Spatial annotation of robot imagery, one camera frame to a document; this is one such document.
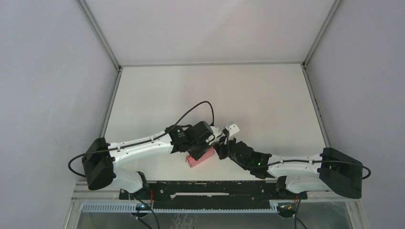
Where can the aluminium front frame rail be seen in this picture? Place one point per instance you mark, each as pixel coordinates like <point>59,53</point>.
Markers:
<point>169,190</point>

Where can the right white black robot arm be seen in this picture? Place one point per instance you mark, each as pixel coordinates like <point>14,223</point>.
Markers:
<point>331,170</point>

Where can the pink cardboard box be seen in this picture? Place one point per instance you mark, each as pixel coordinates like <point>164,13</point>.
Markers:
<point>193,162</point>

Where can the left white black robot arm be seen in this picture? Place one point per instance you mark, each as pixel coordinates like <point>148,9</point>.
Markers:
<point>104,162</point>

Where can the white slotted cable duct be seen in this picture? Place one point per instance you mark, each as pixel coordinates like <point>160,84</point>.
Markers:
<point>141,208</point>

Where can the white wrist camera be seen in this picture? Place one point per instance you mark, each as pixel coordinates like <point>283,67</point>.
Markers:
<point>231,129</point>
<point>216,133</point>

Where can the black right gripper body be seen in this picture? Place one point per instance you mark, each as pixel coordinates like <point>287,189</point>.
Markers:
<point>224,153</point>

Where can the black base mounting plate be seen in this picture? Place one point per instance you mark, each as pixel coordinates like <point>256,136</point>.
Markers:
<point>211,202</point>

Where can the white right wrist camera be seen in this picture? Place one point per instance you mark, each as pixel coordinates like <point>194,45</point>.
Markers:
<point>231,129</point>

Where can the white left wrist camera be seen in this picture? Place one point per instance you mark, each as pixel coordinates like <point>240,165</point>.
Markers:
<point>216,133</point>

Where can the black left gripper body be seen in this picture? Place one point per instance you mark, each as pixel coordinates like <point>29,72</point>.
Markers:
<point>198,149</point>

